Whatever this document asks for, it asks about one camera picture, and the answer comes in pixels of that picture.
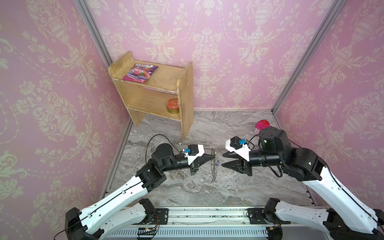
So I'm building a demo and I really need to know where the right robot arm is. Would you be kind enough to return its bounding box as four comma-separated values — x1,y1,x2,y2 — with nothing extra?
222,127,384,240

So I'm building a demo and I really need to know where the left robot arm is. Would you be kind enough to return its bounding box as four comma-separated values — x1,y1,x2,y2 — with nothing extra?
63,144,216,240

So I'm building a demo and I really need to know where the pink lid cup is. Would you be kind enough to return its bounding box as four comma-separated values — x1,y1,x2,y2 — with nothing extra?
255,120,271,135

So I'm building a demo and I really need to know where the red lid tin can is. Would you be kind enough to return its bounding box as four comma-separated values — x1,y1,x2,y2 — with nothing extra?
166,99,180,115

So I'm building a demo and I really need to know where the wooden shelf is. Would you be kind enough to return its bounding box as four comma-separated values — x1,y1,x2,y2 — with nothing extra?
108,52,194,140

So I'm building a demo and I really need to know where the purple snack packet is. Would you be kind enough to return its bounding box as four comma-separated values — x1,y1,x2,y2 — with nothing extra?
123,64,158,83

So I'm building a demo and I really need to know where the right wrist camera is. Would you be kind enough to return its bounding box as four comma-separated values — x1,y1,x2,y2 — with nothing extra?
225,136,251,162

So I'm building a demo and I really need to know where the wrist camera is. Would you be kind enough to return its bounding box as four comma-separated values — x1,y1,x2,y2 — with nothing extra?
182,145,205,166
225,136,251,162

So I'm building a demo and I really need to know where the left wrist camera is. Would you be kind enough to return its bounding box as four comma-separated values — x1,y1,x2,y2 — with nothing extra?
182,145,205,166

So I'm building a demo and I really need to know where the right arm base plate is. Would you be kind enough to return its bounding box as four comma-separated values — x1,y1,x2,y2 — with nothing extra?
246,208,267,225

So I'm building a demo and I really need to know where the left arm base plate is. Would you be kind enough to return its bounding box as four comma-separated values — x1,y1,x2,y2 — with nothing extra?
151,208,169,225

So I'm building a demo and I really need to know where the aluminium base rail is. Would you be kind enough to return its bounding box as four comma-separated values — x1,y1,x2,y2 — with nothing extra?
83,205,319,228

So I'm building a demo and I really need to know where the perforated cable tray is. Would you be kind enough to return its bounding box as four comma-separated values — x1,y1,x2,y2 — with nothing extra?
106,225,269,240

